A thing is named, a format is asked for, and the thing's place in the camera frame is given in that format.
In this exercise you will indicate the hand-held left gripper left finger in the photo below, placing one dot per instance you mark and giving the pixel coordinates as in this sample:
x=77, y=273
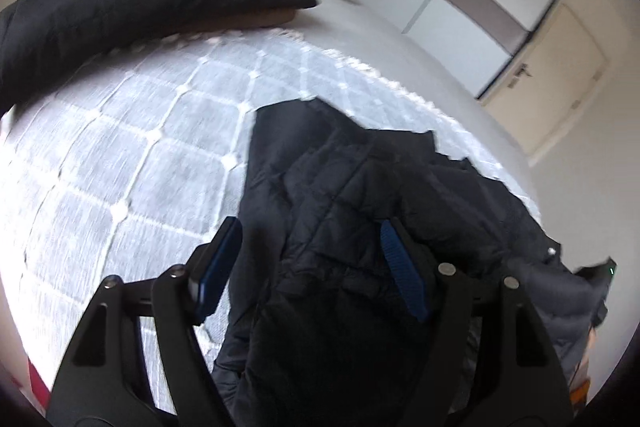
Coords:
x=220, y=267

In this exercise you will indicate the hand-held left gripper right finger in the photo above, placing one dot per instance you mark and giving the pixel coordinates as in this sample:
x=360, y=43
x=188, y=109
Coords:
x=402, y=272

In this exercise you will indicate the black puffer jacket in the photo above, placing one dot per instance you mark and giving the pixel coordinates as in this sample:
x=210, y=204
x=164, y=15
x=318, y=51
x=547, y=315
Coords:
x=325, y=207

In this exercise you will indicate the white checkered blanket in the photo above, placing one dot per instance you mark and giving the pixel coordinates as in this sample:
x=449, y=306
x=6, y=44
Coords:
x=150, y=157

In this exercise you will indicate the cream door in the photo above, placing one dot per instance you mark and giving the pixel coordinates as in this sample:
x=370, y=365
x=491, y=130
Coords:
x=560, y=72

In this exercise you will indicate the black pillow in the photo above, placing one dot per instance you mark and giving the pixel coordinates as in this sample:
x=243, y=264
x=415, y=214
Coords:
x=125, y=2

